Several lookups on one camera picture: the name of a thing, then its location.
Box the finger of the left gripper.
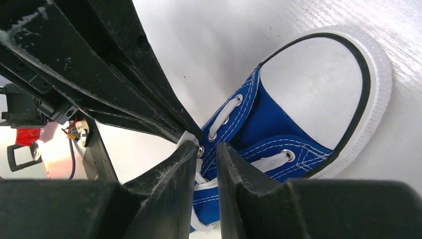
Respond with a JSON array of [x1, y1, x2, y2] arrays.
[[0, 0, 184, 144], [56, 0, 204, 139]]

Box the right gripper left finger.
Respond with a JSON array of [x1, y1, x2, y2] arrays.
[[0, 141, 198, 239]]

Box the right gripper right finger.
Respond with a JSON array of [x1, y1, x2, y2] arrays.
[[217, 142, 422, 239]]

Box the blue sneaker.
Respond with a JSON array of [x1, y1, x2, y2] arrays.
[[189, 25, 393, 233]]

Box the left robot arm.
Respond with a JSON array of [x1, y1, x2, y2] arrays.
[[0, 0, 203, 142]]

